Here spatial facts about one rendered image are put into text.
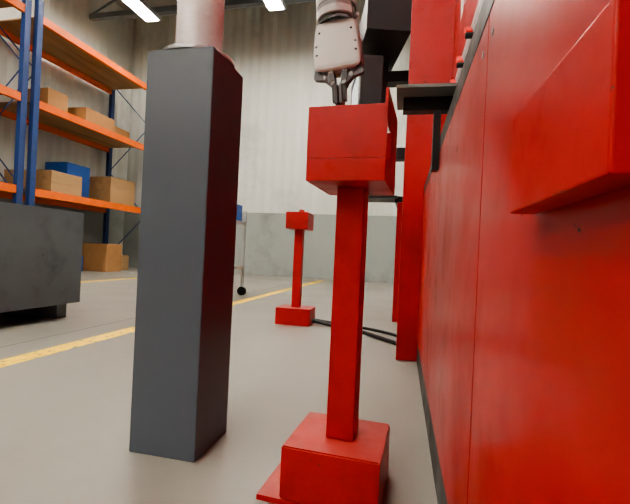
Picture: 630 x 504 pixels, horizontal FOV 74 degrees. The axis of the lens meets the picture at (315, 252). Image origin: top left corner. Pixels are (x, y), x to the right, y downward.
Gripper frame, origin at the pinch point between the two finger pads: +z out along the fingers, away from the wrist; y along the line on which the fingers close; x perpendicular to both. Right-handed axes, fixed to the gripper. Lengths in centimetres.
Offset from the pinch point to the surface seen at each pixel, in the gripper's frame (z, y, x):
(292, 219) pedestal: 3, 77, -191
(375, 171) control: 17.6, -7.4, 4.8
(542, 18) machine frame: 17, -26, 51
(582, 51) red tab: 26, -24, 64
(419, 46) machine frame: -72, -15, -127
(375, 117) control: 7.1, -7.9, 4.9
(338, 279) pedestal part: 38.5, 2.4, -2.2
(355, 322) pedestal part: 47.6, -0.9, -2.2
